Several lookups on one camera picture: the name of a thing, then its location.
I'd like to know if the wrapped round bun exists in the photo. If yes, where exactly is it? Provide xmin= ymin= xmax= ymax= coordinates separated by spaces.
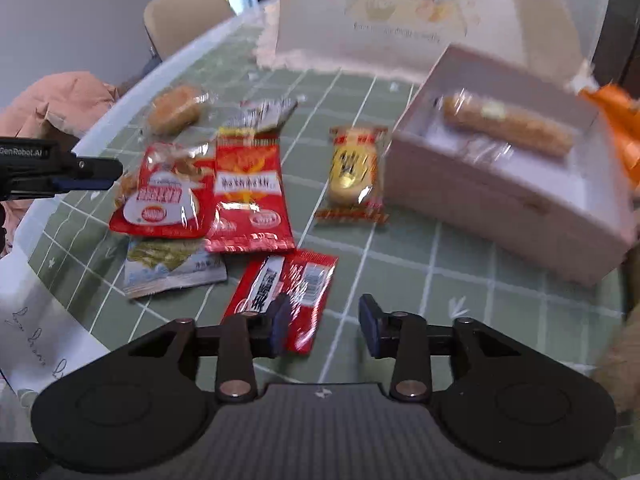
xmin=146 ymin=84 xmax=212 ymax=137

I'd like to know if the white printed table cover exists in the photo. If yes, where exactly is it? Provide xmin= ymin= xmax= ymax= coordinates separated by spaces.
xmin=0 ymin=200 xmax=110 ymax=398

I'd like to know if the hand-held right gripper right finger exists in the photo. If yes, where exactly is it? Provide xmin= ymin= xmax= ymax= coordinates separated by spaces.
xmin=358 ymin=294 xmax=527 ymax=404

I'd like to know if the pink cardboard box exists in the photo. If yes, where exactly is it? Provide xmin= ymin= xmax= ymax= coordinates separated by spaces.
xmin=384 ymin=44 xmax=637 ymax=287

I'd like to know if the beige chair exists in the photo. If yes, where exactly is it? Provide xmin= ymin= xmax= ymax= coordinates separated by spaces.
xmin=143 ymin=0 xmax=237 ymax=62

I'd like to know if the pink cartoon paper bag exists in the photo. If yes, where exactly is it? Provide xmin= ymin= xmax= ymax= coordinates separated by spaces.
xmin=254 ymin=0 xmax=616 ymax=86

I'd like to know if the silver snack packet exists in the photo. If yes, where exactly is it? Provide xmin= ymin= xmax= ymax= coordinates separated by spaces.
xmin=219 ymin=98 xmax=299 ymax=132

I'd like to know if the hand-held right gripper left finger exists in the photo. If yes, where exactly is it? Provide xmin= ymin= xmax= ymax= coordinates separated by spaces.
xmin=125 ymin=294 xmax=293 ymax=404

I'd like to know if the plain red sachet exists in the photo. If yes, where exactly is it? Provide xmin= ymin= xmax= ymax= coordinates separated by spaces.
xmin=279 ymin=249 xmax=339 ymax=354

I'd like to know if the green grid tablecloth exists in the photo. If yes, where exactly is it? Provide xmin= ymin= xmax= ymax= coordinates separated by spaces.
xmin=26 ymin=0 xmax=640 ymax=461

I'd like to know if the large red snack packet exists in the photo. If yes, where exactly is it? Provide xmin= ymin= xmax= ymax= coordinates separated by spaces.
xmin=204 ymin=129 xmax=297 ymax=254

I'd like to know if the beige plush toy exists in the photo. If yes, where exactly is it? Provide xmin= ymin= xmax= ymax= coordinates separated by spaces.
xmin=594 ymin=304 xmax=640 ymax=413

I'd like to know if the blue snack packet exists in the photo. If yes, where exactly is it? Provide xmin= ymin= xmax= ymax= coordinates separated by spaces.
xmin=122 ymin=236 xmax=229 ymax=300

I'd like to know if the orange snack packet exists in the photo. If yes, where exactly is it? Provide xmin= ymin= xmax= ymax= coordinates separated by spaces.
xmin=576 ymin=82 xmax=640 ymax=187

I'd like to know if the wrapped bread stick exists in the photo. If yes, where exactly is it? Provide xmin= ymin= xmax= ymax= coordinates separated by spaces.
xmin=442 ymin=91 xmax=575 ymax=159

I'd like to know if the red sachet with black stripe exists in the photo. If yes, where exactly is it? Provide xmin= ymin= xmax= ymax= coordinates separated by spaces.
xmin=222 ymin=254 xmax=287 ymax=322

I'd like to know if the yellow snack packet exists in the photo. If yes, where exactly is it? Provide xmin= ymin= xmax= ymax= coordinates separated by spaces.
xmin=314 ymin=126 xmax=392 ymax=227

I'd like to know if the red packet with white label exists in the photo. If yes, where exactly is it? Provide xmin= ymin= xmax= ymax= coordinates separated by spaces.
xmin=109 ymin=142 xmax=217 ymax=239

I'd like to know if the pink cloth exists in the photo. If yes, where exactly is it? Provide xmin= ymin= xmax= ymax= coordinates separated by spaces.
xmin=0 ymin=72 xmax=120 ymax=161

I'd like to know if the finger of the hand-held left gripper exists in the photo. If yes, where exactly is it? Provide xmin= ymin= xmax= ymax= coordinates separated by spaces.
xmin=50 ymin=157 xmax=124 ymax=192

